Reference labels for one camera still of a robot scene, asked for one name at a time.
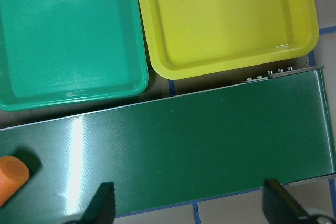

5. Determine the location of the yellow plastic tray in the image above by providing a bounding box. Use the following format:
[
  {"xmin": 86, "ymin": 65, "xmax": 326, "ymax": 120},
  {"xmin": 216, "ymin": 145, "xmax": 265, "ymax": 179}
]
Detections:
[{"xmin": 139, "ymin": 0, "xmax": 319, "ymax": 80}]

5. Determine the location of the green plastic tray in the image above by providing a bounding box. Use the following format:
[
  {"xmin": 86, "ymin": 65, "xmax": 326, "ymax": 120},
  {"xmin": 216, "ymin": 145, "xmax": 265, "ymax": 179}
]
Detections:
[{"xmin": 1, "ymin": 0, "xmax": 149, "ymax": 112}]

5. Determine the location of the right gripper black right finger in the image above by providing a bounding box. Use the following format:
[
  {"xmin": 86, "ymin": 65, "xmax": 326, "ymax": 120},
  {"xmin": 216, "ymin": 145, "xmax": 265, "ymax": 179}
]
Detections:
[{"xmin": 263, "ymin": 179, "xmax": 309, "ymax": 224}]

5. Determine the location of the green conveyor belt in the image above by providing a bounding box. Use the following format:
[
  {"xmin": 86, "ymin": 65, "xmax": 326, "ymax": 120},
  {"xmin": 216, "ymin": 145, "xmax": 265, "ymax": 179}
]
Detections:
[{"xmin": 1, "ymin": 67, "xmax": 335, "ymax": 223}]

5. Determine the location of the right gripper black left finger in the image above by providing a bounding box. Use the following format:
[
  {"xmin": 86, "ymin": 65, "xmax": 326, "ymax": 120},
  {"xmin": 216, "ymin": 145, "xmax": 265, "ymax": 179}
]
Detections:
[{"xmin": 66, "ymin": 182, "xmax": 116, "ymax": 223}]

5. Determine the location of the orange cylinder labelled 4680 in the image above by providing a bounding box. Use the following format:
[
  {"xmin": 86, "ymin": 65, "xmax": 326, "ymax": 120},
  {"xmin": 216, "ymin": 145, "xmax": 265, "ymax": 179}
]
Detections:
[{"xmin": 1, "ymin": 156, "xmax": 30, "ymax": 206}]

